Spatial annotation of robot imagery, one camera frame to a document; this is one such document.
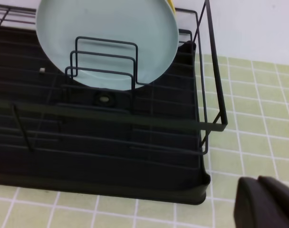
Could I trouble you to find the black wire dish rack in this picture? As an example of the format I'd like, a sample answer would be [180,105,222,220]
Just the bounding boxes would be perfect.
[0,4,228,155]

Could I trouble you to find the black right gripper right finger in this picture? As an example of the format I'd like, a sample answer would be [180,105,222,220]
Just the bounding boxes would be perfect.
[258,176,289,219]

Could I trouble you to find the black plastic drip tray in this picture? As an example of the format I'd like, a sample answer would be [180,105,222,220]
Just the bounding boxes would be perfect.
[0,27,211,205]

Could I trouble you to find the mint green plate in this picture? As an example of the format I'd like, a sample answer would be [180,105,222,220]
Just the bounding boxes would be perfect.
[36,0,179,91]

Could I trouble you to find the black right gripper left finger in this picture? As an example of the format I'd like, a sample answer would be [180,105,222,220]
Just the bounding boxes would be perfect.
[234,178,289,228]

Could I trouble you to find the yellow plate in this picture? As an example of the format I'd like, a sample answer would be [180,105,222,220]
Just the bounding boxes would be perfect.
[167,0,175,14]

